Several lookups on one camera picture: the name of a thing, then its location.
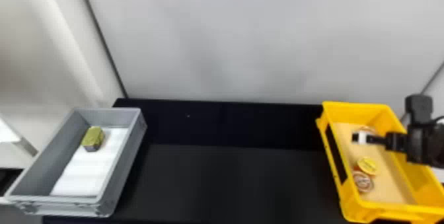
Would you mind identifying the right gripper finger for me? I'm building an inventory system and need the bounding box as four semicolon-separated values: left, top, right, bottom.
351;131;389;147

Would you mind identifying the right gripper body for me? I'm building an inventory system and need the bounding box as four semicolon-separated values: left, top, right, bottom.
385;131;412;155

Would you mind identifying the white and orange can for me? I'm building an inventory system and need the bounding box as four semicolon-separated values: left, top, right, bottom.
357;125;378;146

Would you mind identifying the yellow rectangular box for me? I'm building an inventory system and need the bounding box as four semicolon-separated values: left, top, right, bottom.
315;100;444;224

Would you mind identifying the beige pad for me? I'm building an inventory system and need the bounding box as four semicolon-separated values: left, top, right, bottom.
332;121;418;205

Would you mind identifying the white foam liner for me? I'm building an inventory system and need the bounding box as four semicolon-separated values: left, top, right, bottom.
50;126;130;198

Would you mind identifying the grey crate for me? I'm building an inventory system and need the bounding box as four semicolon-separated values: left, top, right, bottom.
4;106;148;218

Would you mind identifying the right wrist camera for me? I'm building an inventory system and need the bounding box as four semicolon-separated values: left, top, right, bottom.
404;93;434;126

